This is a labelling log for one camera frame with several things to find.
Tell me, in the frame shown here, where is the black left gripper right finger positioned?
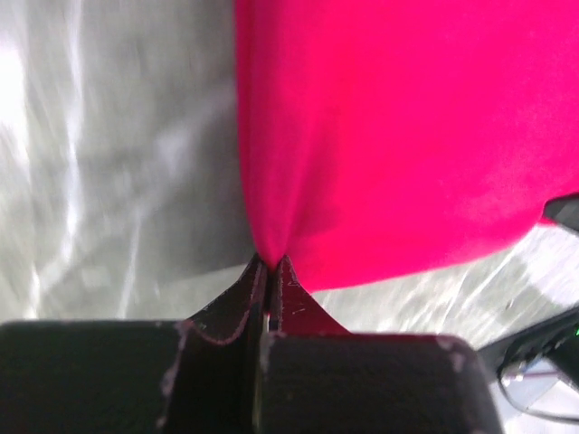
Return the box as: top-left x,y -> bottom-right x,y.
257,259 -> 502,433

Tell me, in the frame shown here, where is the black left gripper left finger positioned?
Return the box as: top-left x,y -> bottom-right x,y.
1,258 -> 267,433

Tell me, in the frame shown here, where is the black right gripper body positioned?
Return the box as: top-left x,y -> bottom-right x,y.
477,193 -> 579,420

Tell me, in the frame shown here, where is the pink-red t-shirt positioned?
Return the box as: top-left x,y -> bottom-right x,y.
234,1 -> 578,291

